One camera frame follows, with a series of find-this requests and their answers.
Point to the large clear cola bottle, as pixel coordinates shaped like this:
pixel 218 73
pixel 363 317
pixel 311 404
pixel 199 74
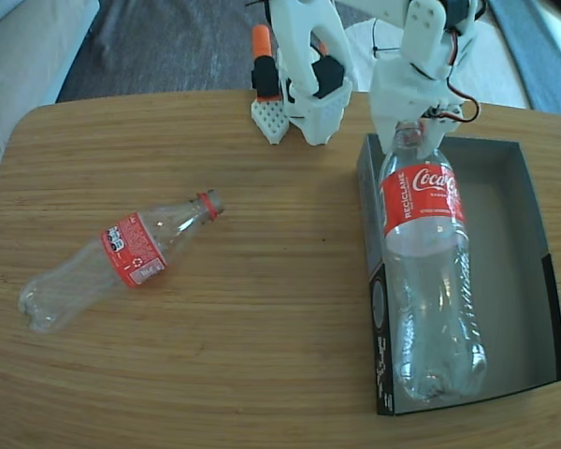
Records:
pixel 421 206

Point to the small clear cola bottle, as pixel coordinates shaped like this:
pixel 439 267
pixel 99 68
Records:
pixel 135 252

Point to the grey cardboard box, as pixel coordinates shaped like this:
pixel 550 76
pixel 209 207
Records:
pixel 509 262

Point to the white cushion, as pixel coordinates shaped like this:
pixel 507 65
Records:
pixel 495 70

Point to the blue grey fabric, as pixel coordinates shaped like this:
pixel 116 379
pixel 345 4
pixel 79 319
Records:
pixel 542 56

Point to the light fabric sofa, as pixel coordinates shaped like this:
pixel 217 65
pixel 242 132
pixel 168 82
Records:
pixel 18 93

